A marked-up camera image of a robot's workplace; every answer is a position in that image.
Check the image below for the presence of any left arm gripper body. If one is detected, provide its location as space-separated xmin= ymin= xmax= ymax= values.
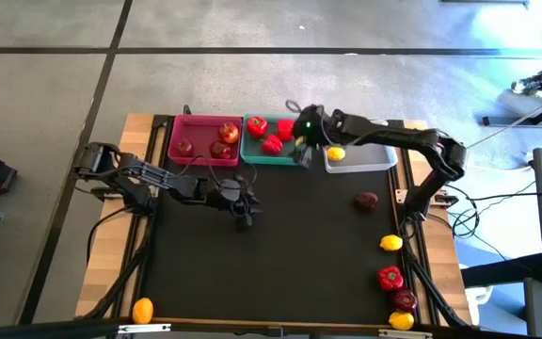
xmin=206 ymin=173 xmax=253 ymax=218

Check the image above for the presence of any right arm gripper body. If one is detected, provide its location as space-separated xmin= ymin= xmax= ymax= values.
xmin=292 ymin=103 xmax=343 ymax=149

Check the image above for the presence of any red bell pepper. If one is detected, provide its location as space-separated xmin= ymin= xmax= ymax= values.
xmin=376 ymin=266 xmax=405 ymax=293
xmin=246 ymin=115 xmax=269 ymax=139
xmin=275 ymin=118 xmax=296 ymax=142
xmin=260 ymin=134 xmax=284 ymax=156

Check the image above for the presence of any dark red apple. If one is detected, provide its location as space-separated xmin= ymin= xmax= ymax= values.
xmin=354 ymin=190 xmax=379 ymax=213
xmin=209 ymin=139 xmax=233 ymax=161
xmin=391 ymin=288 xmax=418 ymax=315
xmin=174 ymin=137 xmax=196 ymax=158

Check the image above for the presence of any bright red apple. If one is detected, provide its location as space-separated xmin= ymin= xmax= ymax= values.
xmin=217 ymin=121 xmax=241 ymax=145

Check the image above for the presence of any orange yellow lemon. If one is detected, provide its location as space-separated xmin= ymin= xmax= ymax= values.
xmin=132 ymin=297 xmax=154 ymax=325

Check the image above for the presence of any teal plastic basket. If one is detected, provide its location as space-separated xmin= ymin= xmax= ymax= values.
xmin=240 ymin=112 xmax=310 ymax=166

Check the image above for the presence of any black table mat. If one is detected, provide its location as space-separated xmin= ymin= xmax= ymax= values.
xmin=138 ymin=117 xmax=407 ymax=326

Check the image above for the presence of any white plastic basket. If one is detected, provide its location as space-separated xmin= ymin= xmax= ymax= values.
xmin=322 ymin=120 xmax=399 ymax=174

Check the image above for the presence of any pink plastic basket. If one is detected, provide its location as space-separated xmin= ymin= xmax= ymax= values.
xmin=167 ymin=114 xmax=244 ymax=168

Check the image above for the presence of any black floor beam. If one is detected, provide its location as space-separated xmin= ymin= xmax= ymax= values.
xmin=458 ymin=253 xmax=542 ymax=288

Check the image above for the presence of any silver metal bracket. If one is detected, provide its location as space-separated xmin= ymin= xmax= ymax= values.
xmin=377 ymin=329 xmax=435 ymax=339
xmin=118 ymin=323 xmax=172 ymax=335

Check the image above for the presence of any black metal table frame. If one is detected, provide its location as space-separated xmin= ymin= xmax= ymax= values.
xmin=75 ymin=111 xmax=474 ymax=331

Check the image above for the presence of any black floor cable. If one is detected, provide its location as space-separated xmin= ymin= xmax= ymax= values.
xmin=456 ymin=188 xmax=542 ymax=202

